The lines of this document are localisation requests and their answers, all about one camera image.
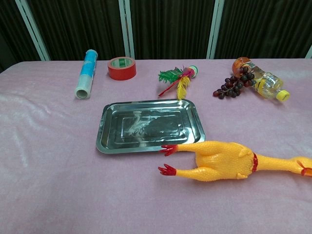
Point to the yellow rubber chicken toy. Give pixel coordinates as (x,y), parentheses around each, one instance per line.
(219,161)

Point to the rectangular stainless steel tray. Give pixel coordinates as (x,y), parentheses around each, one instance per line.
(146,126)

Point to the colourful feather shuttlecock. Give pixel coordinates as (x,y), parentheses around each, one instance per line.
(181,89)

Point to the red adhesive tape roll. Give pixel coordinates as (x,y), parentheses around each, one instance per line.
(122,74)

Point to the dark purple grape bunch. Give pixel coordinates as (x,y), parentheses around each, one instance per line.
(230,89)

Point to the blue cling film roll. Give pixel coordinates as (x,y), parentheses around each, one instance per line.
(85,75)

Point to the black pleated screen panel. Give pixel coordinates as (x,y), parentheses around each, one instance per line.
(170,24)
(78,24)
(263,24)
(9,29)

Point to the clear bottle with yellow cap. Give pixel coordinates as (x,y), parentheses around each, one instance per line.
(268,84)

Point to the pink plush tablecloth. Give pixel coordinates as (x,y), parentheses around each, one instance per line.
(48,170)

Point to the white screen frame post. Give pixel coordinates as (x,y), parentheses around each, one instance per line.
(215,29)
(129,36)
(309,53)
(41,51)

